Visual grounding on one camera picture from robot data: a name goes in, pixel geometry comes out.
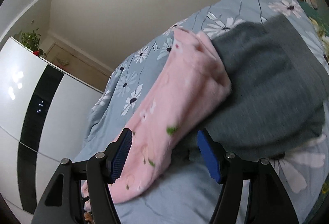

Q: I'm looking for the pink fleece pajama garment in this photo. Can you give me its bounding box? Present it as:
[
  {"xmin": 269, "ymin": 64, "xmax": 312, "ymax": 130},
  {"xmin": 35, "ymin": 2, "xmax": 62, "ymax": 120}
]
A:
[{"xmin": 79, "ymin": 28, "xmax": 231, "ymax": 204}]

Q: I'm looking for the blue floral duvet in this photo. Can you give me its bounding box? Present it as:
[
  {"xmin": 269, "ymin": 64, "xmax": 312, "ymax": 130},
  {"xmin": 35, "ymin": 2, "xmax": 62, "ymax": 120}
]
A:
[{"xmin": 76, "ymin": 0, "xmax": 328, "ymax": 223}]

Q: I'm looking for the white black wardrobe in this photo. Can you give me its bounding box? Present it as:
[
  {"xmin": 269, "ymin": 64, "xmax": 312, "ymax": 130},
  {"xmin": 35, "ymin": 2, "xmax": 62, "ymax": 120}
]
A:
[{"xmin": 1, "ymin": 38, "xmax": 101, "ymax": 223}]

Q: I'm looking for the dark grey folded garment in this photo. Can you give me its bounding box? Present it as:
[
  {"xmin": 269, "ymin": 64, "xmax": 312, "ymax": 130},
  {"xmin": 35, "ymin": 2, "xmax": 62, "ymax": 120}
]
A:
[{"xmin": 199, "ymin": 15, "xmax": 328, "ymax": 160}]

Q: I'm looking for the potted green plant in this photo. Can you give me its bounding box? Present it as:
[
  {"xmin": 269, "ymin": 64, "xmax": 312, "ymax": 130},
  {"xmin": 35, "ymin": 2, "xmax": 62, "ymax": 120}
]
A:
[{"xmin": 14, "ymin": 28, "xmax": 47, "ymax": 57}]

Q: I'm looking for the green floral bedsheet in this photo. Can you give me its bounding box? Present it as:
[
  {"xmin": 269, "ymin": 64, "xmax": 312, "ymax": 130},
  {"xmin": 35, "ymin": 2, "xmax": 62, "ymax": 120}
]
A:
[{"xmin": 298, "ymin": 1, "xmax": 328, "ymax": 63}]

